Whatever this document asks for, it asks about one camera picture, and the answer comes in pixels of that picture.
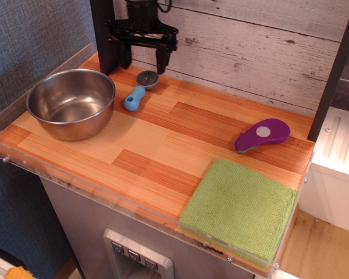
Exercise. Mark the purple toy eggplant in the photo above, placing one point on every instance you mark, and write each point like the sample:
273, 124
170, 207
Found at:
268, 131

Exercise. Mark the clear acrylic guard rail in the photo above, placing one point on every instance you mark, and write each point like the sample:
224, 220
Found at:
152, 213

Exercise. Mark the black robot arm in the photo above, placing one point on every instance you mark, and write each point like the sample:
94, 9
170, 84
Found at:
139, 3

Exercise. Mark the dark left vertical post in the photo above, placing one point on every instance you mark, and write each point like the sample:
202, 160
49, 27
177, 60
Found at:
103, 11

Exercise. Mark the grey toy fridge cabinet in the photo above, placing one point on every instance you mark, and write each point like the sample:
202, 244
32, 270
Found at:
84, 220

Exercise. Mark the yellow object bottom left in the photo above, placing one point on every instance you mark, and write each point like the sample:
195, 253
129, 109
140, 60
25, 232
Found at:
18, 273

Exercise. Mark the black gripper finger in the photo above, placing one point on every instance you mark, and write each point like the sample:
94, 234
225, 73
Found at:
123, 51
162, 58

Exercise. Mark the dark right vertical post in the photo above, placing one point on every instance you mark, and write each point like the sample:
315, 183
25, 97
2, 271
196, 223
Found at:
328, 93

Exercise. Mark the silver dispenser button panel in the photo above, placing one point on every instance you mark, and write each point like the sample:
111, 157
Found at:
131, 259

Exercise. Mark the green cloth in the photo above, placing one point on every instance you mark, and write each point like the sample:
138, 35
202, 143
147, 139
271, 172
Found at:
243, 211

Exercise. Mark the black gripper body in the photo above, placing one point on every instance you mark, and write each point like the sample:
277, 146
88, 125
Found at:
142, 28

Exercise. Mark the blue handled grey spoon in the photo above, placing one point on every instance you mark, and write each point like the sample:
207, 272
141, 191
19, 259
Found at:
146, 80

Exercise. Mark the stainless steel bowl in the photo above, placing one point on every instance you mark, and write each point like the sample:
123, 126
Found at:
74, 104

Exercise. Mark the dark vertical post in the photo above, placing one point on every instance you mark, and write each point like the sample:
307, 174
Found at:
328, 93
103, 11

